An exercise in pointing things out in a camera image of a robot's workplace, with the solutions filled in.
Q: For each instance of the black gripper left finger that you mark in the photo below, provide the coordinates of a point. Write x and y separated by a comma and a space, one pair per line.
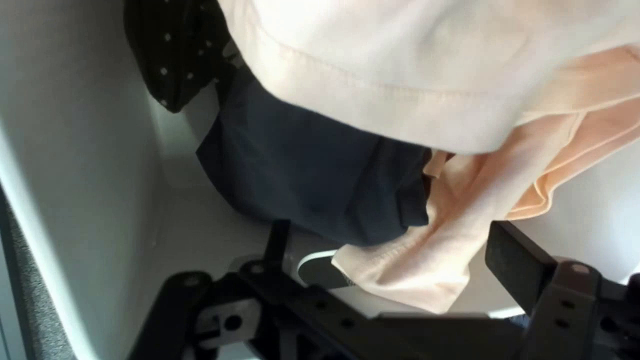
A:
276, 241

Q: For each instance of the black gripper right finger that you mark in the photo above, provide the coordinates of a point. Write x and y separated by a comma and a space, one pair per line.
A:
526, 267

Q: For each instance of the black clothing garment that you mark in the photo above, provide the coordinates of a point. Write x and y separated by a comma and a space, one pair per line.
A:
320, 173

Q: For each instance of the peach pink cloth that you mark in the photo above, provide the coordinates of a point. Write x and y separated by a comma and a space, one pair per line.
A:
433, 80

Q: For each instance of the dark speckled patterned cloth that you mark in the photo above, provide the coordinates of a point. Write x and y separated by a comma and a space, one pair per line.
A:
172, 47

